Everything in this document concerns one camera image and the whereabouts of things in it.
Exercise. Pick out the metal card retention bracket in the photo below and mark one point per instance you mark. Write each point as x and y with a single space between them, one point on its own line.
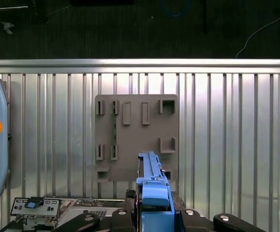
17 205

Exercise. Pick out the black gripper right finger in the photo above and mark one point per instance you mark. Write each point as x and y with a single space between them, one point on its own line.
190 222

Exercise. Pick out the blue black port plug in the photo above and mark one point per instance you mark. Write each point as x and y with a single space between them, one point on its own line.
31 205

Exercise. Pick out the green RAM stick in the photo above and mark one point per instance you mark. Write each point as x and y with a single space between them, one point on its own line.
114 130

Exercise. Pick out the hard disk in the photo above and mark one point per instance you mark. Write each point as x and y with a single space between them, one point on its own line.
154 193

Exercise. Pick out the black open PC case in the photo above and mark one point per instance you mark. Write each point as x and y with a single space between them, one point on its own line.
99 204

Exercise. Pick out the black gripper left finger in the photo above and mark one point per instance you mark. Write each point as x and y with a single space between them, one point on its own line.
120 222

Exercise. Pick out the grey parts rack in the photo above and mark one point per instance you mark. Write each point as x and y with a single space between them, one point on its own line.
140 135

